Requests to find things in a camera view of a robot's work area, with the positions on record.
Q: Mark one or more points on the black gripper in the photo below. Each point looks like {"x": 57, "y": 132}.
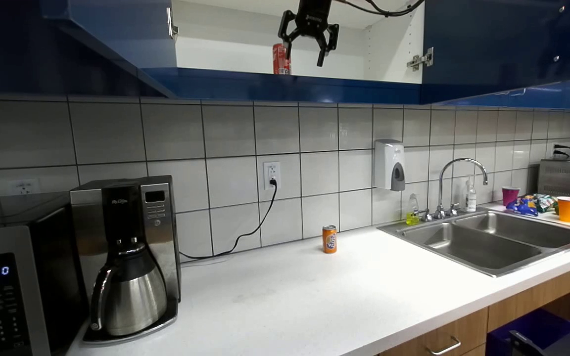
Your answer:
{"x": 314, "y": 12}

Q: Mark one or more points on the red soda can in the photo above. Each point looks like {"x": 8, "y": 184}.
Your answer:
{"x": 279, "y": 59}

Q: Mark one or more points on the silver cupboard hinge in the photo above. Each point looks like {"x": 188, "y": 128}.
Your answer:
{"x": 172, "y": 20}
{"x": 421, "y": 59}

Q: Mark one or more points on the blue cupboard door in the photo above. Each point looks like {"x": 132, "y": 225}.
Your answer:
{"x": 118, "y": 31}
{"x": 508, "y": 45}

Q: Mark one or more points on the orange soda can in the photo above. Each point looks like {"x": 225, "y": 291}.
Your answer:
{"x": 328, "y": 239}

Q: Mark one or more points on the yellow dish soap bottle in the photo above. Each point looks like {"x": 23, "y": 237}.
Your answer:
{"x": 411, "y": 213}

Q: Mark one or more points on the chrome sink faucet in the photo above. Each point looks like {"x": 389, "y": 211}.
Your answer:
{"x": 439, "y": 198}

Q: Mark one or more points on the white pump bottle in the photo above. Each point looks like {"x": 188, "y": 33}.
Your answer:
{"x": 471, "y": 200}

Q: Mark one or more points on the black steel coffee maker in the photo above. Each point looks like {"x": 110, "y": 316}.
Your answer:
{"x": 156, "y": 217}

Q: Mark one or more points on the purple cup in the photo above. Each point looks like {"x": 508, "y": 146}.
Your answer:
{"x": 508, "y": 196}

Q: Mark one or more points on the stainless steel double sink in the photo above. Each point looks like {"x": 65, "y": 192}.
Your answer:
{"x": 483, "y": 247}

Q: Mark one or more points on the steel countertop appliance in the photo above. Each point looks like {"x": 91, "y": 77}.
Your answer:
{"x": 568, "y": 176}

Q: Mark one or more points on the orange cup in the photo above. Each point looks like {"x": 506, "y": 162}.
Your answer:
{"x": 568, "y": 209}

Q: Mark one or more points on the steel coffee carafe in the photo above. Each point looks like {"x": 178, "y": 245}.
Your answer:
{"x": 128, "y": 296}

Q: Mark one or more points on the wooden base cabinet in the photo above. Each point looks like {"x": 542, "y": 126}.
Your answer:
{"x": 528, "y": 298}

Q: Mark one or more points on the dark blue bin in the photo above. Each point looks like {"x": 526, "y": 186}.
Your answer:
{"x": 534, "y": 332}

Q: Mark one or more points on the black steel microwave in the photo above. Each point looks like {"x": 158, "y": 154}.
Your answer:
{"x": 8, "y": 283}

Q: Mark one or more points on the open white-lined wall cupboard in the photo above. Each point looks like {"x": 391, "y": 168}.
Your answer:
{"x": 231, "y": 55}

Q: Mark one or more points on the white wall outlet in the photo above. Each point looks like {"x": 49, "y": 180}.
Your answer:
{"x": 25, "y": 188}
{"x": 271, "y": 170}

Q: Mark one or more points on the white wall soap dispenser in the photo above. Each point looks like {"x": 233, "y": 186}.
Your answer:
{"x": 386, "y": 164}

